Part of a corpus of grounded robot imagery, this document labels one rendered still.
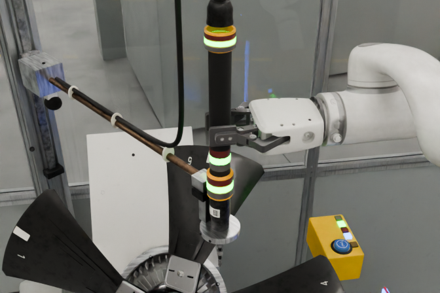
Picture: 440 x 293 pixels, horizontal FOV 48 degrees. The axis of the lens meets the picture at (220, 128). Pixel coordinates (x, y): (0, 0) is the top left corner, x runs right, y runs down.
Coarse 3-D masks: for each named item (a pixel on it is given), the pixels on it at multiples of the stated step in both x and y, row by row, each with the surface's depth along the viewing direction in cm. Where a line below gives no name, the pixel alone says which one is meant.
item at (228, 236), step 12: (192, 180) 84; (204, 180) 82; (192, 192) 84; (204, 192) 83; (204, 204) 84; (204, 216) 85; (204, 228) 85; (228, 228) 85; (216, 240) 83; (228, 240) 83
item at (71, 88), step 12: (180, 0) 72; (180, 12) 72; (180, 24) 73; (180, 36) 74; (180, 48) 75; (180, 60) 76; (180, 72) 77; (180, 84) 78; (84, 96) 106; (180, 96) 79; (180, 108) 81; (120, 120) 98; (180, 120) 82; (144, 132) 93; (180, 132) 84; (156, 144) 91; (168, 144) 88
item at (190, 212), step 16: (240, 160) 99; (176, 176) 104; (240, 176) 98; (256, 176) 97; (176, 192) 104; (240, 192) 96; (176, 208) 103; (192, 208) 100; (176, 224) 102; (192, 224) 99; (176, 240) 101; (192, 240) 98; (192, 256) 96
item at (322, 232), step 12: (324, 216) 139; (312, 228) 136; (324, 228) 135; (336, 228) 135; (348, 228) 135; (312, 240) 137; (324, 240) 131; (348, 240) 131; (312, 252) 138; (324, 252) 128; (336, 252) 128; (348, 252) 127; (360, 252) 128; (336, 264) 127; (348, 264) 128; (360, 264) 129; (348, 276) 130
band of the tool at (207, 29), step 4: (204, 28) 67; (208, 28) 69; (212, 28) 69; (216, 28) 69; (220, 28) 70; (224, 28) 69; (228, 28) 69; (232, 28) 69; (208, 32) 66; (212, 32) 70; (216, 32) 70; (220, 32) 70; (224, 32) 70; (228, 32) 69; (232, 32) 66; (216, 36) 66; (220, 36) 66; (208, 40) 67; (232, 44) 67; (216, 52) 67; (220, 52) 67; (224, 52) 67
